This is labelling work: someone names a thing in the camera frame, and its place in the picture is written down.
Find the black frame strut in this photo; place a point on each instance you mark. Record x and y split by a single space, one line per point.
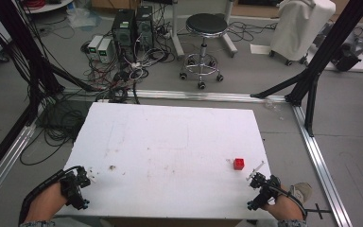
311 104

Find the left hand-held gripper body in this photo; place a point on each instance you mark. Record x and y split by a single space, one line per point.
71 187

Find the black device on floor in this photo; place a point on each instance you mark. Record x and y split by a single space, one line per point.
348 53

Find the white covered cart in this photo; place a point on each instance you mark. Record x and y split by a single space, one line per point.
299 28

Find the white power supply box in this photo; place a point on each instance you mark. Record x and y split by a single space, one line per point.
94 46
105 49

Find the black round stool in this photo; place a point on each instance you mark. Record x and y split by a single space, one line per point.
206 25

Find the person's beige shoe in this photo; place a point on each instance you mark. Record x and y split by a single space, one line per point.
302 191

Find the white round table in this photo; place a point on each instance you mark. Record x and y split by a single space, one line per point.
48 4

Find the white floor board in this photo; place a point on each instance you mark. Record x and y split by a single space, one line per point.
359 64

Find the aluminium floor rail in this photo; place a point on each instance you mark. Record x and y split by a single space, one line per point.
6 159
323 167
208 96

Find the black computer tower green label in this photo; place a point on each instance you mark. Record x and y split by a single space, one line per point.
124 33

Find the white thin plastic strip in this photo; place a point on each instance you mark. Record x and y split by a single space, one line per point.
255 170

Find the person's left hand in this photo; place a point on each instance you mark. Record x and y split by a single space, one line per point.
45 203

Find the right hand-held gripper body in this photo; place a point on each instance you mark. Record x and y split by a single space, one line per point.
269 188

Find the clear plastic bag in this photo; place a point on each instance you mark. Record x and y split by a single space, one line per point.
82 17

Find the red cube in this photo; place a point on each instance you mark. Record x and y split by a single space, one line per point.
238 164

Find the white table stand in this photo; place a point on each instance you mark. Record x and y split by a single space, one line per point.
201 31

